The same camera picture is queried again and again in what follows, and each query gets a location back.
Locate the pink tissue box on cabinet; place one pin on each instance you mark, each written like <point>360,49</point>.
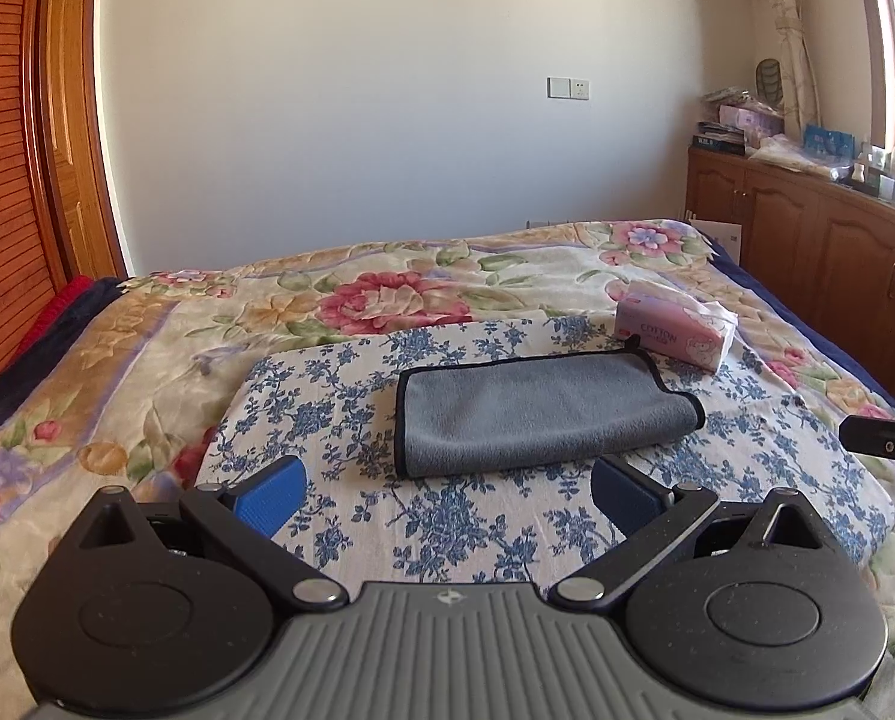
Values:
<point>757,123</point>

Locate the brown wooden cabinet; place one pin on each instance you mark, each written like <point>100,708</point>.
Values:
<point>825,251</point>

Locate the purple and grey microfiber towel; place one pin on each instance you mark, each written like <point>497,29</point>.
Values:
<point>517,414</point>

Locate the white wall switch socket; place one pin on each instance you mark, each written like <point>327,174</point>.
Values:
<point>568,88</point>

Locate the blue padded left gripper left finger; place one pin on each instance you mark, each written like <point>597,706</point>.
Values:
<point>237,521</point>

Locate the blue picture box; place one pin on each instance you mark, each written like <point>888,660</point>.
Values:
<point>830,144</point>

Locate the floral quilt bedspread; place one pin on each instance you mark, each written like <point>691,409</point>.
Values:
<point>138,398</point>

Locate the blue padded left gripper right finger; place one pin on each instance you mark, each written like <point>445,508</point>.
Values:
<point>658,523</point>

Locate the blue floral white pillow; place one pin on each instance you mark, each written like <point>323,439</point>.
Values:
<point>333,408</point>

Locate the dark blue bed sheet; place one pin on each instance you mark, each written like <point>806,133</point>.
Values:
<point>22,375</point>

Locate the pink cotton tissue pack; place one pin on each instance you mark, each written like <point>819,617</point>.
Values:
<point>667,321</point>

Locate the red blanket edge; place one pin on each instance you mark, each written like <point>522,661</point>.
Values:
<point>61,301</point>

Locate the floral beige curtain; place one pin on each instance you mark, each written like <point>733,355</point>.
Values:
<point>800,95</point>

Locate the woven hand fan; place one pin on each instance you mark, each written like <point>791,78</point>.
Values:
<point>769,83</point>

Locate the wooden door frame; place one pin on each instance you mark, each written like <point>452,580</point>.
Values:
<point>74,173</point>

